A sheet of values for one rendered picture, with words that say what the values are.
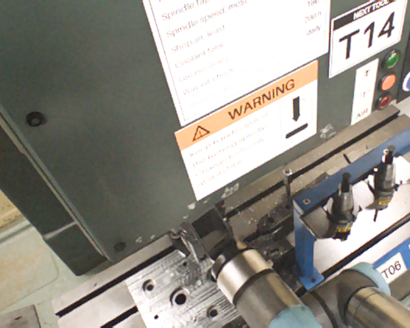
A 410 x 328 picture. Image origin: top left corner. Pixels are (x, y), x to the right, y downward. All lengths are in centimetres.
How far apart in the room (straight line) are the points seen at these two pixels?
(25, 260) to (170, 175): 146
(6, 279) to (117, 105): 154
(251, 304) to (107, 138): 34
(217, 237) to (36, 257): 126
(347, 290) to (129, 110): 47
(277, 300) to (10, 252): 143
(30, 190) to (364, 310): 96
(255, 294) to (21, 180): 84
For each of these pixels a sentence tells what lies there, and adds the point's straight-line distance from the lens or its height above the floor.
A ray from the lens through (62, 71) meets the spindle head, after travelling 32.
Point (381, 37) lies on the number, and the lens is 50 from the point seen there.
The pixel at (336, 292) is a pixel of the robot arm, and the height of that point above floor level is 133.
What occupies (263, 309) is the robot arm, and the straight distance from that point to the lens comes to 61.
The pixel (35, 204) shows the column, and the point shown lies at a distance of 138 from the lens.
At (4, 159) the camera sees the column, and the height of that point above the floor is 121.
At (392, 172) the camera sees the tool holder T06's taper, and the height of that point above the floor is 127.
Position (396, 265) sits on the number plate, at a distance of 119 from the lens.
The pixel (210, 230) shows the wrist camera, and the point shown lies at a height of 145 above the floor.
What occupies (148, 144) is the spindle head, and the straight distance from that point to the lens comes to 39.
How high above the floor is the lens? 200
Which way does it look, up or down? 49 degrees down
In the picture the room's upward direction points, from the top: 9 degrees counter-clockwise
